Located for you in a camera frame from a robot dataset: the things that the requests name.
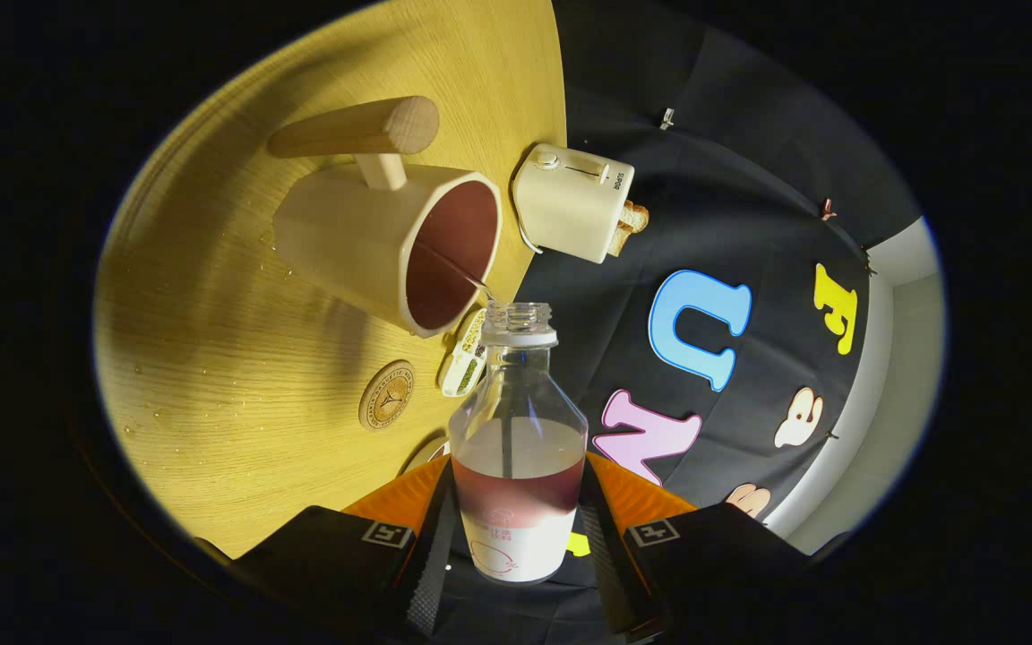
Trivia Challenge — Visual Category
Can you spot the clear plastic juice bottle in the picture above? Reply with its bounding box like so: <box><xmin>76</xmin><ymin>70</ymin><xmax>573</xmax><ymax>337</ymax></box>
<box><xmin>449</xmin><ymin>301</ymin><xmax>589</xmax><ymax>585</ymax></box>

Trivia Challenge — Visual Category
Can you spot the round wooden coaster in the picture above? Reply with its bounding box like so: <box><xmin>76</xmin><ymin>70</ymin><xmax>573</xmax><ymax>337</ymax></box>
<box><xmin>358</xmin><ymin>360</ymin><xmax>416</xmax><ymax>432</ymax></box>

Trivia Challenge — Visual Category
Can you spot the cream toaster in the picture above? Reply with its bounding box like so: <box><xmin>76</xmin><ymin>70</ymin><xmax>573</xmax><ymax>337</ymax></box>
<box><xmin>512</xmin><ymin>143</ymin><xmax>635</xmax><ymax>264</ymax></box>

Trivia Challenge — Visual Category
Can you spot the white divided grain dish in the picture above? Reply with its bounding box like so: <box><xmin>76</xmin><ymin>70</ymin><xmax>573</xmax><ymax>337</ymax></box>
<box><xmin>438</xmin><ymin>307</ymin><xmax>488</xmax><ymax>398</ymax></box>

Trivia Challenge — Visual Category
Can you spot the black backdrop cloth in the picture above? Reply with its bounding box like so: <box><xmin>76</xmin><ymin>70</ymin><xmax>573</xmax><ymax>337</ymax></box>
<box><xmin>426</xmin><ymin>0</ymin><xmax>925</xmax><ymax>645</ymax></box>

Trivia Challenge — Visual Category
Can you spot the wooden table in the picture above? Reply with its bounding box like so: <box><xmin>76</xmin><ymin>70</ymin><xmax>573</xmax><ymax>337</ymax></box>
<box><xmin>93</xmin><ymin>0</ymin><xmax>568</xmax><ymax>561</ymax></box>

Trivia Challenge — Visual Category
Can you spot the cream cup with wooden handle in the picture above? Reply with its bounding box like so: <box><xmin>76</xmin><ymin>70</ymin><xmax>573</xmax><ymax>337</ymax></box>
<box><xmin>267</xmin><ymin>96</ymin><xmax>503</xmax><ymax>339</ymax></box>

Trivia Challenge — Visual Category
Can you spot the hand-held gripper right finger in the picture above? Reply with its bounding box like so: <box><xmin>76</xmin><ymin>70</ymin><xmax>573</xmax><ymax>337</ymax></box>
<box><xmin>580</xmin><ymin>452</ymin><xmax>813</xmax><ymax>641</ymax></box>

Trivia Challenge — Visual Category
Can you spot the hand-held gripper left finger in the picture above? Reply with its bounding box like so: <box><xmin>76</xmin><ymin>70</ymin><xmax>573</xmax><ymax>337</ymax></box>
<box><xmin>229</xmin><ymin>457</ymin><xmax>461</xmax><ymax>641</ymax></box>

